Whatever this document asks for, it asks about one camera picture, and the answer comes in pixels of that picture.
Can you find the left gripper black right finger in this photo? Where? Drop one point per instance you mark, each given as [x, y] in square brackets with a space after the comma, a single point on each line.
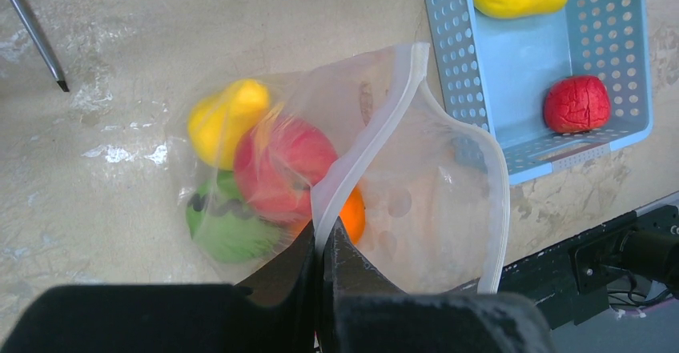
[345, 271]

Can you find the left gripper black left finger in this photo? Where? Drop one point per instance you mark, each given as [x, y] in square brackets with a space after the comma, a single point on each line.
[278, 299]

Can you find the orange fruit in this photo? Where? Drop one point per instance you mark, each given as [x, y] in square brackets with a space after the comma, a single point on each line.
[353, 217]

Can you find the red apple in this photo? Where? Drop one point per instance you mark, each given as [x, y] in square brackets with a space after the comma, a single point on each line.
[276, 164]

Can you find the clear zip top bag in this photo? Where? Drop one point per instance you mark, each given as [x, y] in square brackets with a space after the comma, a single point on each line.
[435, 189]

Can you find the light blue plastic basket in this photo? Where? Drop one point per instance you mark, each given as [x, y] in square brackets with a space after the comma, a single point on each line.
[496, 74]

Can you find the black yellow screwdriver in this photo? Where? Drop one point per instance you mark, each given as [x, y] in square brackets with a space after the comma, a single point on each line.
[40, 41]

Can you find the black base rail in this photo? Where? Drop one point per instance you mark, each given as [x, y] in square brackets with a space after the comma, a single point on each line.
[630, 261]

